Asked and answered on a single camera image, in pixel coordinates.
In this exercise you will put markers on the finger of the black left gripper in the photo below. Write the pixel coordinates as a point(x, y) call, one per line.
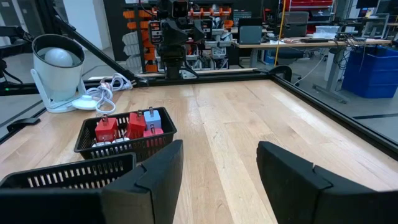
point(199, 31)
point(171, 32)

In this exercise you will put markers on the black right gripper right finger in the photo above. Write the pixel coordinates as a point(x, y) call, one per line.
point(298, 193)

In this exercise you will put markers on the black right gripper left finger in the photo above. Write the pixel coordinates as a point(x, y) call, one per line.
point(149, 193)

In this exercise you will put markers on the white plug charger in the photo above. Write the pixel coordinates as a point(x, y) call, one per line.
point(101, 144)
point(120, 140)

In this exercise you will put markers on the small pinkish red plug charger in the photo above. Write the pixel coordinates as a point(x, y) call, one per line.
point(153, 132)

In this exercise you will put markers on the light blue plug charger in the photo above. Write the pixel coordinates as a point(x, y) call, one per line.
point(152, 119)

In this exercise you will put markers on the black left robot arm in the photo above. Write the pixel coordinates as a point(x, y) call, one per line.
point(174, 62)

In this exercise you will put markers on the black office chair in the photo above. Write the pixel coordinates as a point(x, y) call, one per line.
point(293, 25)

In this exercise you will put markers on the wooden office desk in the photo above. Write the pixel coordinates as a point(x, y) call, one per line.
point(311, 43)

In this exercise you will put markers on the long black slotted basket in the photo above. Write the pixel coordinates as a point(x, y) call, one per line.
point(93, 165)

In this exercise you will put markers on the small black slotted basket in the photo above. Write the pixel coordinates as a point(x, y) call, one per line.
point(169, 126)

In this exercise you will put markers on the red storage bin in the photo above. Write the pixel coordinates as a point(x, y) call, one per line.
point(308, 3)

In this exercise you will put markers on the white desk lamp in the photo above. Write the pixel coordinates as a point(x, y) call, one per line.
point(59, 81)

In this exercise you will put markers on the white box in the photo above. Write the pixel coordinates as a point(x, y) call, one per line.
point(326, 31)

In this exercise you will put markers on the blue storage bin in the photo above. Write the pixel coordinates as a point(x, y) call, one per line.
point(370, 74)

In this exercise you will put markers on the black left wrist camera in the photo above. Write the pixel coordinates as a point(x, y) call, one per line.
point(179, 8)

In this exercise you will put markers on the black frame clamp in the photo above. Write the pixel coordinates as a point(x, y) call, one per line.
point(21, 124)
point(281, 70)

